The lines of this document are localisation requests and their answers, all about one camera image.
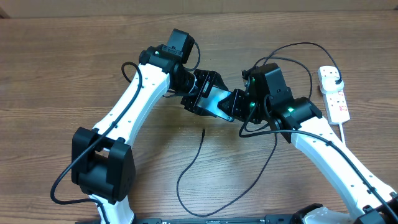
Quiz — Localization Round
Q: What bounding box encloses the blue-screen Samsung smartphone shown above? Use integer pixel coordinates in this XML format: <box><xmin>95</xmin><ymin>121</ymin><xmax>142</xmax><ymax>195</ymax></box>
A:
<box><xmin>197</xmin><ymin>86</ymin><xmax>234</xmax><ymax>122</ymax></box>

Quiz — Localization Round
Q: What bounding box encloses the black USB charging cable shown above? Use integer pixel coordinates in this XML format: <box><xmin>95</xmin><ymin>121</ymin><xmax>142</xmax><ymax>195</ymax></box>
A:
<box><xmin>176</xmin><ymin>42</ymin><xmax>343</xmax><ymax>218</ymax></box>

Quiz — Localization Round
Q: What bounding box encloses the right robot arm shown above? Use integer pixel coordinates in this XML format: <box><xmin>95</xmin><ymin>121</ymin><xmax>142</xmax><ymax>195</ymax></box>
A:
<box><xmin>218</xmin><ymin>63</ymin><xmax>397</xmax><ymax>223</ymax></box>

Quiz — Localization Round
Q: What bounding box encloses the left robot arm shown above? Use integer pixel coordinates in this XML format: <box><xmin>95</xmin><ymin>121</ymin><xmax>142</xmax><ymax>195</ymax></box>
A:
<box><xmin>70</xmin><ymin>29</ymin><xmax>233</xmax><ymax>223</ymax></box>

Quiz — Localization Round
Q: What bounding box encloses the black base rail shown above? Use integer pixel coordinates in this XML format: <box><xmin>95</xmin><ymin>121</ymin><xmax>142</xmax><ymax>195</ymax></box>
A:
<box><xmin>74</xmin><ymin>212</ymin><xmax>299</xmax><ymax>224</ymax></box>

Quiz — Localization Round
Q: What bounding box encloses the white power strip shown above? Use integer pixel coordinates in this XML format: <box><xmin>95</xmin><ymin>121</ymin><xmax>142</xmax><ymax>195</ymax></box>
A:
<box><xmin>317</xmin><ymin>66</ymin><xmax>350</xmax><ymax>124</ymax></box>

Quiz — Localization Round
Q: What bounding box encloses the white USB charger plug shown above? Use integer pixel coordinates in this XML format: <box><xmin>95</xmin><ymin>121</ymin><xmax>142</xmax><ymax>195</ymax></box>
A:
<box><xmin>320</xmin><ymin>77</ymin><xmax>345</xmax><ymax>95</ymax></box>

